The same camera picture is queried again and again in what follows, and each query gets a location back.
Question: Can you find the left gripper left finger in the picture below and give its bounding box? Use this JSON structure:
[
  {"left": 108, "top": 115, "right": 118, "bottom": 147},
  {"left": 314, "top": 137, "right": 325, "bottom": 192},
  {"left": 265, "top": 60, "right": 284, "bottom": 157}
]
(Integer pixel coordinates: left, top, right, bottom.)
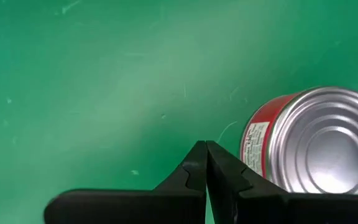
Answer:
[{"left": 44, "top": 140, "right": 208, "bottom": 224}]

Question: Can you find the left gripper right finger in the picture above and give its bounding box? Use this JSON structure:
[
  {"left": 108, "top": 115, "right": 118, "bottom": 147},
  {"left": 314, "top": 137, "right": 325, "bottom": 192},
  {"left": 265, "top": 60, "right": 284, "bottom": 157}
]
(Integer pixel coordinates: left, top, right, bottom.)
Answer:
[{"left": 205, "top": 140, "right": 358, "bottom": 224}]

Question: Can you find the red tuna can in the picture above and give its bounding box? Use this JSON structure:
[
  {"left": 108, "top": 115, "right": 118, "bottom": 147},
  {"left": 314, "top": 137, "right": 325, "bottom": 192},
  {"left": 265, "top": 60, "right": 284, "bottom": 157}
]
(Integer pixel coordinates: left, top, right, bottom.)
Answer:
[{"left": 239, "top": 86, "right": 358, "bottom": 195}]

